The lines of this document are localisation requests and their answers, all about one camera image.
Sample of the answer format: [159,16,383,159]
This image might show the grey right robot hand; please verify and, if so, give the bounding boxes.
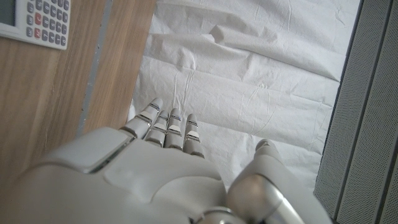
[0,97,335,224]

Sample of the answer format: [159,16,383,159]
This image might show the white mini calculator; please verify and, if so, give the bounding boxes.
[0,0,72,50]

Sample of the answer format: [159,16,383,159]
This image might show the grey tape strip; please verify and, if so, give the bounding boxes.
[75,0,113,138]

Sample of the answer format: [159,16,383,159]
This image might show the white curtain backdrop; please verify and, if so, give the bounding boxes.
[127,0,363,192]

